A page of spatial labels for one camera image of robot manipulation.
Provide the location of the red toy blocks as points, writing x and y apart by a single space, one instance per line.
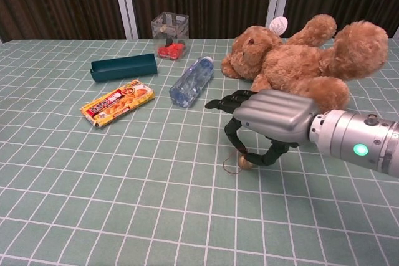
171 51

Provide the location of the white round hang tag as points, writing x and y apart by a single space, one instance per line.
278 25

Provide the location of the yellow curry roux box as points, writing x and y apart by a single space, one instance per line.
118 103

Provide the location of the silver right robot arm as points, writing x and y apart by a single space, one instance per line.
355 141

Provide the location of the dark green rectangular tray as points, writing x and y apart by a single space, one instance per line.
123 68

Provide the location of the brown teddy bear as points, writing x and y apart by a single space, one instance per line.
299 63

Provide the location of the clear plastic water bottle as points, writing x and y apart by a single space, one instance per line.
192 81

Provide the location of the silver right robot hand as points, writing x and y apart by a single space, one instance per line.
274 113

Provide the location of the green checkered tablecloth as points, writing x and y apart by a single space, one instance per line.
124 200

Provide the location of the clear plastic square box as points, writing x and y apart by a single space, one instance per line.
170 29

